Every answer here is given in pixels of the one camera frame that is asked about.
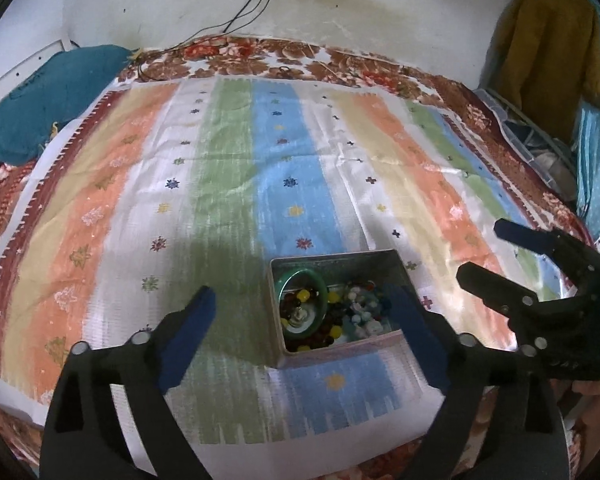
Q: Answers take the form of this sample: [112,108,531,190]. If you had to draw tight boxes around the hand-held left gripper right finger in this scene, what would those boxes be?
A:
[382,282,571,480]

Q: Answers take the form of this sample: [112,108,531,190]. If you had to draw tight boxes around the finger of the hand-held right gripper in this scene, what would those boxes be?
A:
[494,218,600,287]
[456,261,541,329]

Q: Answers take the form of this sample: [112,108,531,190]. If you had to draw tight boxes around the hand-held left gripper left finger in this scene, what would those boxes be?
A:
[40,285,217,480]

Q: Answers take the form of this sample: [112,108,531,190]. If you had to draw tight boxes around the white flower bead bracelet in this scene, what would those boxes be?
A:
[340,300,387,337]

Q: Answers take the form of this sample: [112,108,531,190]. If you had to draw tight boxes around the multicolour glass bead bracelet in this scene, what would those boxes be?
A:
[325,280,392,312]

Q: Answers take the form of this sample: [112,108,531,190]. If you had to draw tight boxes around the metal tin box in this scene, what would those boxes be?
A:
[269,249,421,370]

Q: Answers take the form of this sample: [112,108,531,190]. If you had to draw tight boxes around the red bead bracelet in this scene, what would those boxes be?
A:
[292,305,351,351]

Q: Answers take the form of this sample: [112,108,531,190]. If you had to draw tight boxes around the green bangle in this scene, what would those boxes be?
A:
[274,269,329,337]

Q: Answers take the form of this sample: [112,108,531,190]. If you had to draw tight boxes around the yellow black bead bracelet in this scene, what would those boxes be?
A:
[280,287,346,351]

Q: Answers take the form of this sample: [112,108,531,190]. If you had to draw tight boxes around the striped woven mat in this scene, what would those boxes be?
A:
[0,77,576,446]

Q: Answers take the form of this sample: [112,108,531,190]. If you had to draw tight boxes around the mustard hanging garment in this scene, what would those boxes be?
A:
[492,0,600,146]

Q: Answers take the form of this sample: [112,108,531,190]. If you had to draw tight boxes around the teal pillow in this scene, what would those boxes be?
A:
[0,45,136,166]

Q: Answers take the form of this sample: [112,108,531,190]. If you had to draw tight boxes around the white perforated rail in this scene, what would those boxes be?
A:
[0,37,76,106]

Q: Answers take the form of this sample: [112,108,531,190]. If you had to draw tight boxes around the black cable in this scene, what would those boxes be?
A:
[130,0,271,82]
[180,0,283,48]

